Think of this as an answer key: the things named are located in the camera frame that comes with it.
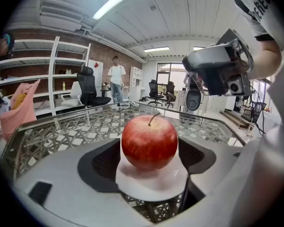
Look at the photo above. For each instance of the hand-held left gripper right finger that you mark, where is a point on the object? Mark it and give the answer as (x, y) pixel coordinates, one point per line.
(239, 178)

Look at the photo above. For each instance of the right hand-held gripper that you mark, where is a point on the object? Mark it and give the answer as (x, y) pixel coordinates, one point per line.
(239, 63)

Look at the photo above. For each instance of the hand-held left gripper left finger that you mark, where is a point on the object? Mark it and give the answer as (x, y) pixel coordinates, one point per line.
(68, 178)

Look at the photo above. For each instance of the red apple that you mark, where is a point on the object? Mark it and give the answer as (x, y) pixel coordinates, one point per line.
(149, 148)

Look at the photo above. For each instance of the person's right forearm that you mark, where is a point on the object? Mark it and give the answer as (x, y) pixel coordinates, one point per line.
(267, 60)

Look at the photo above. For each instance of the black round device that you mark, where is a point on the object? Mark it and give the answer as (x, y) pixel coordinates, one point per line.
(193, 100)

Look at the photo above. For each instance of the wicker glass-top table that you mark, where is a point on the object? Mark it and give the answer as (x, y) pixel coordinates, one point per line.
(73, 131)

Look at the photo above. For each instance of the black office chair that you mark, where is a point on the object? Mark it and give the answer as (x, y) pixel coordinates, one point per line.
(155, 91)
(170, 93)
(90, 89)

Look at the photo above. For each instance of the long ceiling light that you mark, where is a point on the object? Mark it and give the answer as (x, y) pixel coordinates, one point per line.
(113, 2)
(156, 49)

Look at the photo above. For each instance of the wooden step platform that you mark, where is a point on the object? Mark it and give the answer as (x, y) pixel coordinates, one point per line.
(234, 118)

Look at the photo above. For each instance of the black mesh chair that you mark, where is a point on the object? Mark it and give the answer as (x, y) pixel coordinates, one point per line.
(253, 112)

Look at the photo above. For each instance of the person's grey printed t-shirt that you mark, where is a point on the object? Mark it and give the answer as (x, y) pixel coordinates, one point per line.
(258, 6)

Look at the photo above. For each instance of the white bookcase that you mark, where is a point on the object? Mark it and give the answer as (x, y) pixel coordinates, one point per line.
(135, 81)

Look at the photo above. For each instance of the pink cloth on chair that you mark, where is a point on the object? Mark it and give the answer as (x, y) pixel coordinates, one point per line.
(19, 117)

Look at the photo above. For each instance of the white chair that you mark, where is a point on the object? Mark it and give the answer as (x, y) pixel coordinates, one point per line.
(72, 96)

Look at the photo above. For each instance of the clear-framed glasses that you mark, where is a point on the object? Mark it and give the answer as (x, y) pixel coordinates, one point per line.
(129, 104)

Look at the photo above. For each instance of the yellow bottle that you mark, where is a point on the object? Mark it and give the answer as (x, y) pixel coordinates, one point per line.
(64, 86)

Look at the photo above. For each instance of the orange cloth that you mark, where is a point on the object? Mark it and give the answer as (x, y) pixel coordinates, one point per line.
(19, 100)

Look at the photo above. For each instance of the white refrigerator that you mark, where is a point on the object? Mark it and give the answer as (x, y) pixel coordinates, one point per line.
(95, 74)

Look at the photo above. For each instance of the white shelving unit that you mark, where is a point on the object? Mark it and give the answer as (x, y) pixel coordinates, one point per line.
(52, 67)

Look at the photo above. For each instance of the white air conditioner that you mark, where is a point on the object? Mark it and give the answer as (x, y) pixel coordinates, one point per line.
(59, 18)

